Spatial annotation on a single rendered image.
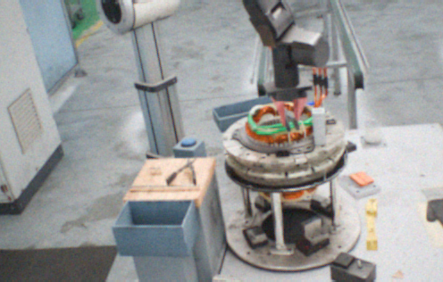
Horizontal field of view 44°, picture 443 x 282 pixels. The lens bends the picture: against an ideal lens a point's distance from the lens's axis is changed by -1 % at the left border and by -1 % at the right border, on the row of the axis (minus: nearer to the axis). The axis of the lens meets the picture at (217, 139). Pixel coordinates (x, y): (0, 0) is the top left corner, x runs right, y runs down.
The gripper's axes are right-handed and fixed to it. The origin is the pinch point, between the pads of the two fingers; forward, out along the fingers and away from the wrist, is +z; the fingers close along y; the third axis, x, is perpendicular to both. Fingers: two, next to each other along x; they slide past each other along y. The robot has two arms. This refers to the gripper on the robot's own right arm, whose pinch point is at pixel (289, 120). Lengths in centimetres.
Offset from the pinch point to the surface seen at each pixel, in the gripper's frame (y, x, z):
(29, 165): -129, 214, 100
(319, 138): 8.1, 5.1, 8.4
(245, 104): -4, 49, 14
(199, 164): -21.9, 12.2, 13.8
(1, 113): -132, 202, 58
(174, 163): -28.4, 15.2, 13.8
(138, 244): -38.6, -10.7, 19.4
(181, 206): -27.8, -3.3, 15.9
